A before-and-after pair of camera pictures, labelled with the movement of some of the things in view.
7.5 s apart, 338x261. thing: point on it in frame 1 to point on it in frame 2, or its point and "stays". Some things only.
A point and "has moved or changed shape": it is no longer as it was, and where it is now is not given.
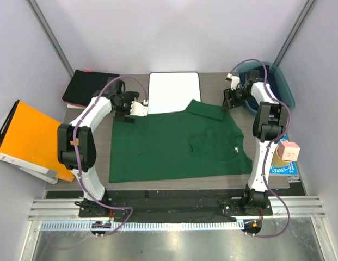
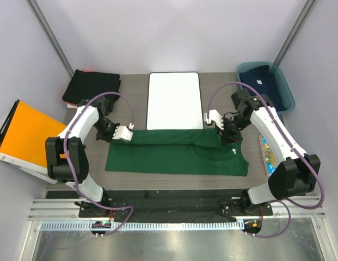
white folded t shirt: (72, 105) stays
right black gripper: (227, 104) to (227, 136)
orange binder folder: (29, 138) stays
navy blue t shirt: (263, 71) stays
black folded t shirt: (83, 85) stays
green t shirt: (200, 143) has moved or changed shape
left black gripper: (121, 116) to (109, 138)
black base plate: (171, 205) stays
